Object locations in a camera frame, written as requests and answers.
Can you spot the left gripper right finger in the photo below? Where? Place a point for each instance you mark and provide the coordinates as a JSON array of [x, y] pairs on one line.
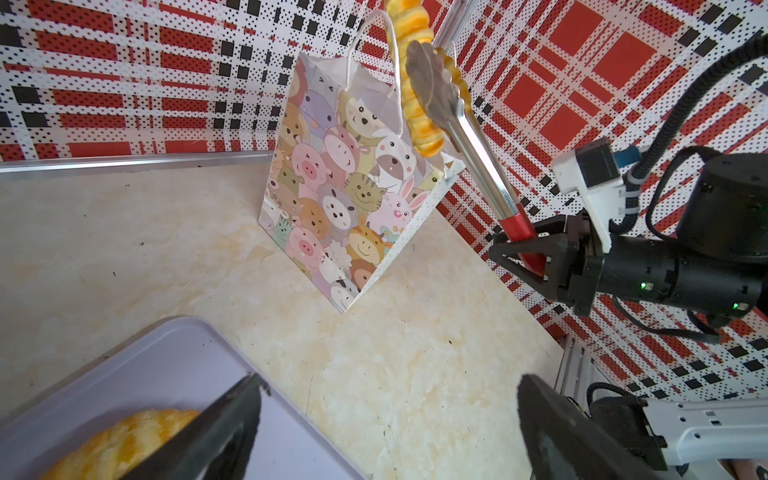
[[562, 443]]

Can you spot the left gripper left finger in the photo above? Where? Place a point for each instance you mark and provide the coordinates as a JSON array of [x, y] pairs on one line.
[[217, 444]]

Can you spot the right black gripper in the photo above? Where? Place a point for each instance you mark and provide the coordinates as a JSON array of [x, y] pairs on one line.
[[564, 259]]

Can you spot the metal tongs red handle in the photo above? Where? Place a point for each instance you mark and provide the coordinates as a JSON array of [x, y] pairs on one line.
[[446, 109]]

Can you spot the striped bread roll top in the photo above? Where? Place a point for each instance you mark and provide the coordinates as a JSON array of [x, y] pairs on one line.
[[417, 59]]

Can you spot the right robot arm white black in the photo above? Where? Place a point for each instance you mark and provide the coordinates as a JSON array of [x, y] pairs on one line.
[[700, 245]]

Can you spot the oval golden bread roll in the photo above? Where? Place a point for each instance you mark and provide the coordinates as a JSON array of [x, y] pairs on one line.
[[118, 449]]

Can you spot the white cartoon paper bag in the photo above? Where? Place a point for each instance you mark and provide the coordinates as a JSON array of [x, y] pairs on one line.
[[347, 187]]

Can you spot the lavender plastic tray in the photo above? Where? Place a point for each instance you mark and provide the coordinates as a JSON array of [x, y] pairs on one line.
[[184, 364]]

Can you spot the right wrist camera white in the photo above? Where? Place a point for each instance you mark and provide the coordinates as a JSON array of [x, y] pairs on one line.
[[592, 171]]

